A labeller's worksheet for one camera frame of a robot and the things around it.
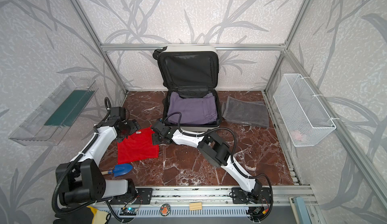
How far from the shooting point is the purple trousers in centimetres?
98

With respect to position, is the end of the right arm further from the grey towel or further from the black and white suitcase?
the grey towel

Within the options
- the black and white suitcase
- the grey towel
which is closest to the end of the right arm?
the black and white suitcase

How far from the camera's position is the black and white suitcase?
90 cm

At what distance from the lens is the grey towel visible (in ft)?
3.31

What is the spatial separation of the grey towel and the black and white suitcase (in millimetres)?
78
